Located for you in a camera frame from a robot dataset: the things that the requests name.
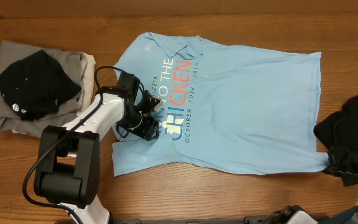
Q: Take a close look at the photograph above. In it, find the folded grey garment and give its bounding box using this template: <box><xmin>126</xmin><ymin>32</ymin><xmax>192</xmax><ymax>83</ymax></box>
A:
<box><xmin>0</xmin><ymin>48</ymin><xmax>96</xmax><ymax>138</ymax></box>

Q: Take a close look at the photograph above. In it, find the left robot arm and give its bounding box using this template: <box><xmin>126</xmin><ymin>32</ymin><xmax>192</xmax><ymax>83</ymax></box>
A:
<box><xmin>28</xmin><ymin>72</ymin><xmax>162</xmax><ymax>223</ymax></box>

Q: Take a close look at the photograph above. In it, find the light blue printed t-shirt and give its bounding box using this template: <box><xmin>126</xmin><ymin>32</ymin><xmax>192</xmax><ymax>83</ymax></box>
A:
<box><xmin>112</xmin><ymin>32</ymin><xmax>328</xmax><ymax>176</ymax></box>

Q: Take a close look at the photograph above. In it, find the black t-shirt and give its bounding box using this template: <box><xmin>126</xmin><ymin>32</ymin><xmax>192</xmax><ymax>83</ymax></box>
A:
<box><xmin>313</xmin><ymin>95</ymin><xmax>358</xmax><ymax>151</ymax></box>

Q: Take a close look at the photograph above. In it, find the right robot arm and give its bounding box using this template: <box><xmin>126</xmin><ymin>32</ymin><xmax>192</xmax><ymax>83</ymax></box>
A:
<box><xmin>259</xmin><ymin>146</ymin><xmax>358</xmax><ymax>223</ymax></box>

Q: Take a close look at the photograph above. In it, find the folded black garment with logo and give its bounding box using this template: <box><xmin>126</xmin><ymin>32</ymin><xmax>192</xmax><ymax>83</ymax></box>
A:
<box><xmin>0</xmin><ymin>50</ymin><xmax>81</xmax><ymax>121</ymax></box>

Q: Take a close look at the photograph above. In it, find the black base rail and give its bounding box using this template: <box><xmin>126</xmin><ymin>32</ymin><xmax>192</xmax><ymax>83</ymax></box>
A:
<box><xmin>113</xmin><ymin>215</ymin><xmax>266</xmax><ymax>224</ymax></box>

